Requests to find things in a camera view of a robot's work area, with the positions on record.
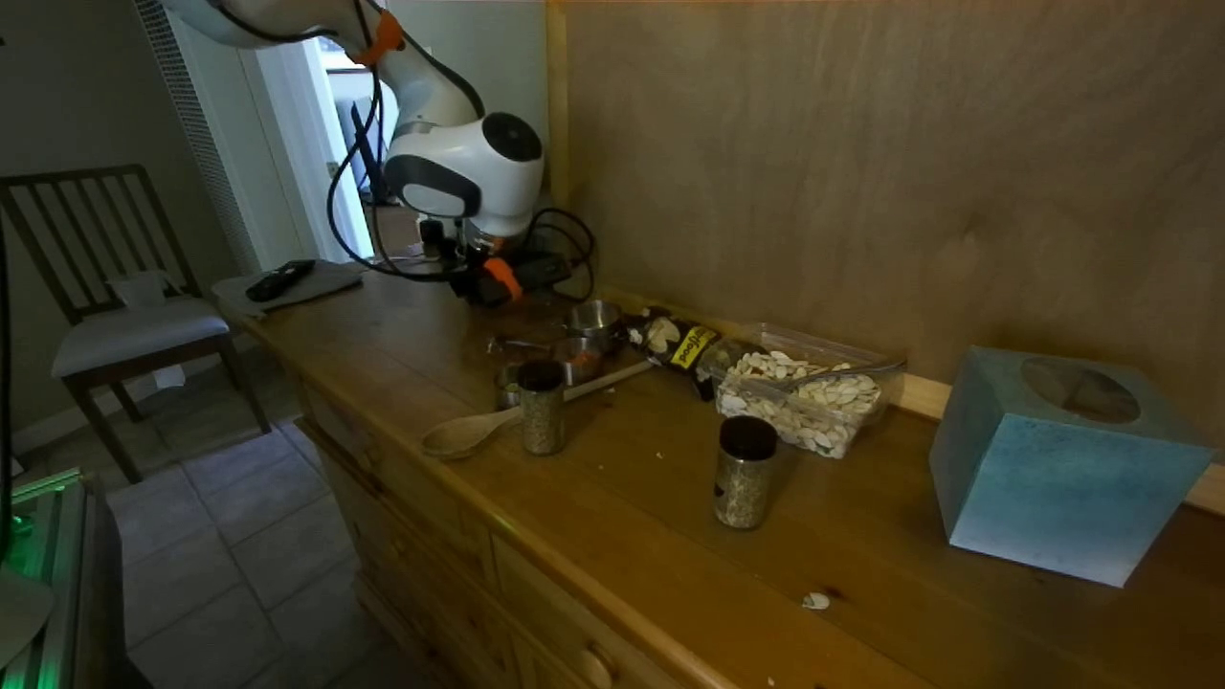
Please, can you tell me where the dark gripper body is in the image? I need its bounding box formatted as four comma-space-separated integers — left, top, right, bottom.
423, 213, 567, 309

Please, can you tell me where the black yellow labelled bottle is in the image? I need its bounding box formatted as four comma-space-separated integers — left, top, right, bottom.
620, 307, 735, 381

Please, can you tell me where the medium metal measuring cup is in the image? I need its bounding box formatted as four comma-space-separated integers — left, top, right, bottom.
490, 324, 572, 381

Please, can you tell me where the large metal measuring cup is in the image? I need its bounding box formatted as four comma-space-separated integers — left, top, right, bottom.
560, 293, 664, 402

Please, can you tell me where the grey flat pad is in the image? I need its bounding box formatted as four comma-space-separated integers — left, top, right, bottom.
208, 256, 367, 323

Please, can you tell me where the wooden spoon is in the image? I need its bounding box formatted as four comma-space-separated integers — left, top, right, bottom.
423, 402, 527, 462

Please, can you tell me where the black remote control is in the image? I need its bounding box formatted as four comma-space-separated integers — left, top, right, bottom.
241, 256, 322, 307

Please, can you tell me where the white door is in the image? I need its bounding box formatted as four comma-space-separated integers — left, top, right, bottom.
247, 34, 389, 269

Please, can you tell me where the wooden pine dresser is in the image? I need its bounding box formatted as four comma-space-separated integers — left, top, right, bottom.
208, 260, 1225, 689

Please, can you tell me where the grey seat cushion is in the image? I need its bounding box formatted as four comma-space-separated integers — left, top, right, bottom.
49, 291, 238, 381

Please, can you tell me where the white printed cylindrical container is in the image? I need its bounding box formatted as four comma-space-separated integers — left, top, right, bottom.
712, 343, 890, 462

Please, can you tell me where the clear plastic tray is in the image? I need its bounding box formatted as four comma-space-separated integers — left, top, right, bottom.
744, 317, 917, 391

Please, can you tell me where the dark slatted chair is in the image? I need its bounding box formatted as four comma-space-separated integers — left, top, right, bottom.
0, 159, 276, 487

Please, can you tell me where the round wooden drawer knob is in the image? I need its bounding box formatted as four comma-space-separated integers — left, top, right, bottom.
575, 644, 620, 689

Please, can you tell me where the brown plywood board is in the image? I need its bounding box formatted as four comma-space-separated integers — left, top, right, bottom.
543, 0, 1225, 445

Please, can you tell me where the green lit equipment case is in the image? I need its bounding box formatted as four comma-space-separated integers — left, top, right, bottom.
0, 462, 95, 689

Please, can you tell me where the blue cube box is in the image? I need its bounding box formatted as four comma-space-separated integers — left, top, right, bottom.
925, 343, 1220, 593

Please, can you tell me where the black looped cable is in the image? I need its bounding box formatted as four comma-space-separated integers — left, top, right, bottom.
523, 201, 600, 307

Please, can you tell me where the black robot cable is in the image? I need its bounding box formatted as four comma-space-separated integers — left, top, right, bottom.
322, 0, 493, 288

